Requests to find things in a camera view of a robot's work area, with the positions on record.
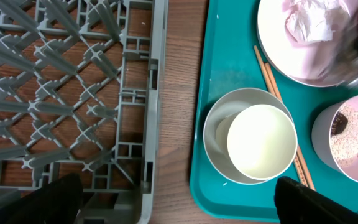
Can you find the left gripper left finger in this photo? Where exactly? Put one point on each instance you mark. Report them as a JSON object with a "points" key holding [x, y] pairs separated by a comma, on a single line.
{"points": [[56, 202]]}

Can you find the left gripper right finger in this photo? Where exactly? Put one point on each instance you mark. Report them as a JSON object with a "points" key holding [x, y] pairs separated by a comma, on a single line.
{"points": [[298, 204]]}

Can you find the pile of white rice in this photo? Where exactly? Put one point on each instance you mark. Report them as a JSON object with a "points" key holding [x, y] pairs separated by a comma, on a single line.
{"points": [[344, 146]]}

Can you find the small pink bowl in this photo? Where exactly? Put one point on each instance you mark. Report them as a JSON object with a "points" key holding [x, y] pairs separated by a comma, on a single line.
{"points": [[321, 138]]}

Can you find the brown food piece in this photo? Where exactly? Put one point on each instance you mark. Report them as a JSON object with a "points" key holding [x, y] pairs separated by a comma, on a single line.
{"points": [[339, 124]]}

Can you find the white napkin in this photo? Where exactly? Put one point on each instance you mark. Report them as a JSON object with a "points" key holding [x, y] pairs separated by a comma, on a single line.
{"points": [[313, 21]]}

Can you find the white paper cup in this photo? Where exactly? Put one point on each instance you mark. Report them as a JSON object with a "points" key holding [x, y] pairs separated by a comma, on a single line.
{"points": [[260, 141]]}

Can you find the grey dishwasher rack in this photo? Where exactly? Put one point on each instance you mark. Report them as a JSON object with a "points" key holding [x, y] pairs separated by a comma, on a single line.
{"points": [[80, 93]]}

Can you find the wooden chopstick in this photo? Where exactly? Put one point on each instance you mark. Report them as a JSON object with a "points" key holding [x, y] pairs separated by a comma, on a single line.
{"points": [[263, 70], [299, 161]]}

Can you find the large pink plate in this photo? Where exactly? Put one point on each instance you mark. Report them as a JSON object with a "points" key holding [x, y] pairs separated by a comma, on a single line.
{"points": [[305, 64]]}

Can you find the teal serving tray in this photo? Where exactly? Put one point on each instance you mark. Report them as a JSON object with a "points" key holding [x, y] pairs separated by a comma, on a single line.
{"points": [[229, 63]]}

